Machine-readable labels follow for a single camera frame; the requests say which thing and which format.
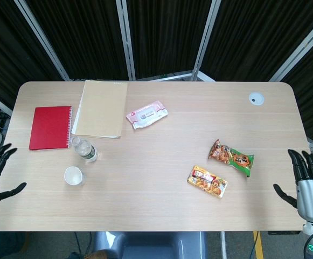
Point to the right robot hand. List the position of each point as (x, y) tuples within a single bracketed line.
[(312, 197)]

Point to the transparent plastic water bottle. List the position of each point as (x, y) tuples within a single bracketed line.
[(86, 151)]

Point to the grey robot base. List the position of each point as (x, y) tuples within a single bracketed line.
[(151, 245)]

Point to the red spiral notebook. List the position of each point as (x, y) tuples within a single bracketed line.
[(49, 128)]

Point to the white paper cup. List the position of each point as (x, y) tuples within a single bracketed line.
[(73, 176)]

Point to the black table control box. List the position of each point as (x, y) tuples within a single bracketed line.
[(284, 232)]

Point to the orange green snack bag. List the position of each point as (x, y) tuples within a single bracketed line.
[(231, 157)]

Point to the white table leg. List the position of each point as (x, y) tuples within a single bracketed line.
[(223, 245)]

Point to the yellow curry box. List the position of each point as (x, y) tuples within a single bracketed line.
[(207, 182)]

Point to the tan manila folder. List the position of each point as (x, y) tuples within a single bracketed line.
[(102, 110)]

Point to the pink wet wipes pack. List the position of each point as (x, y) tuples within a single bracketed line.
[(146, 114)]

